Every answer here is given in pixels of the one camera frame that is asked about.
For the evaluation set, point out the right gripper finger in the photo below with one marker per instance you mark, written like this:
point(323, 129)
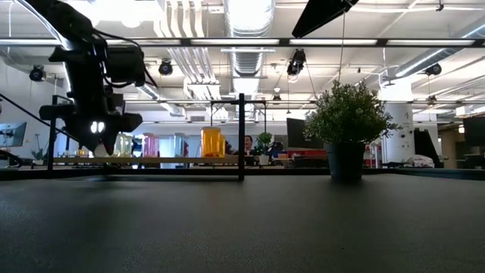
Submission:
point(322, 13)

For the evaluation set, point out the person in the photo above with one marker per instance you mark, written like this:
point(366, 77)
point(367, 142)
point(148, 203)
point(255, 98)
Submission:
point(248, 143)

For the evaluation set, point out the green potted plant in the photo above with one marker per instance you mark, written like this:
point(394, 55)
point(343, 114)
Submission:
point(345, 159)

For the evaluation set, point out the black aluminium rig frame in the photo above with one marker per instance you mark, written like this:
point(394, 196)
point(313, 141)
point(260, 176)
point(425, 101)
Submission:
point(235, 41)

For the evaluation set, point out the small background potted plant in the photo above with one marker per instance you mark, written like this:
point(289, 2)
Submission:
point(264, 141)

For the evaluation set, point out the silver ventilation duct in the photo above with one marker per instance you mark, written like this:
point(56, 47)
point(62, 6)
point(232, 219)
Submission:
point(248, 62)

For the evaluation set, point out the wall monitor screen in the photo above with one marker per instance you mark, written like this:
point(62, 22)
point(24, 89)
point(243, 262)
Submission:
point(13, 134)

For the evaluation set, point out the dark purple pill bottle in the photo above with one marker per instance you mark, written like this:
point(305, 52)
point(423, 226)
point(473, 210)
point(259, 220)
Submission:
point(186, 149)

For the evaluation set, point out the wooden shelf black frame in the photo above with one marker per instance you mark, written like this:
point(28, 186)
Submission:
point(151, 160)

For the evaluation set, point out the blue pill bottle red capsules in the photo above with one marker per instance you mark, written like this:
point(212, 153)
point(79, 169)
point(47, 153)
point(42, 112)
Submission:
point(179, 146)

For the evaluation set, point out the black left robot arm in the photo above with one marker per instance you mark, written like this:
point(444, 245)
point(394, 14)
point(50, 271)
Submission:
point(57, 15)

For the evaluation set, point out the wide orange pill bottle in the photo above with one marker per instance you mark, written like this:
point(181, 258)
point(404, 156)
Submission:
point(210, 142)

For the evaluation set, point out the white crumpled cloth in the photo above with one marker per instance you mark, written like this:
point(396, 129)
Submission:
point(418, 161)

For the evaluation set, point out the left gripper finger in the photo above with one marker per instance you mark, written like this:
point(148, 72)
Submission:
point(87, 138)
point(110, 142)

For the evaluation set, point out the black background panel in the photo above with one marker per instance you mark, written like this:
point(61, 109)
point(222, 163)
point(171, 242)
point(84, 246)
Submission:
point(426, 149)

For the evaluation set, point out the black background monitor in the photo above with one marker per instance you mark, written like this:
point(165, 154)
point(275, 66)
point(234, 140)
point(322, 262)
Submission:
point(299, 132)

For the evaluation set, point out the black ceiling spotlight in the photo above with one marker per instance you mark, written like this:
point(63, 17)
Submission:
point(36, 73)
point(433, 69)
point(296, 62)
point(165, 67)

